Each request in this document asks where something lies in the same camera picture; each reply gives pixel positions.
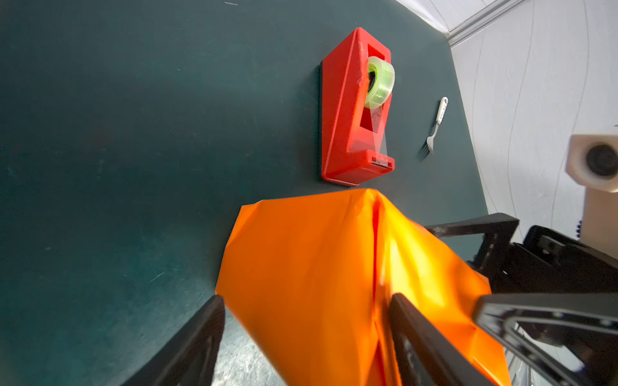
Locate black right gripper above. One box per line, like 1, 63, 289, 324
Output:
426, 212, 617, 385

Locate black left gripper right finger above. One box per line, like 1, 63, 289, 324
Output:
389, 293, 492, 386

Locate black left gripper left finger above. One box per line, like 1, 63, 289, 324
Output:
124, 295, 225, 385

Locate orange wrapping paper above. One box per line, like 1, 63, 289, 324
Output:
216, 189, 510, 385

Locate red tape dispenser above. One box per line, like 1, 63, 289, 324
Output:
321, 27, 395, 187

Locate green tape roll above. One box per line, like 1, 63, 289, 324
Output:
365, 56, 395, 109

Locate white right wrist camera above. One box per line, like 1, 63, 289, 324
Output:
566, 134, 617, 258

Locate fork with white handle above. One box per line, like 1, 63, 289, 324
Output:
421, 96, 449, 159

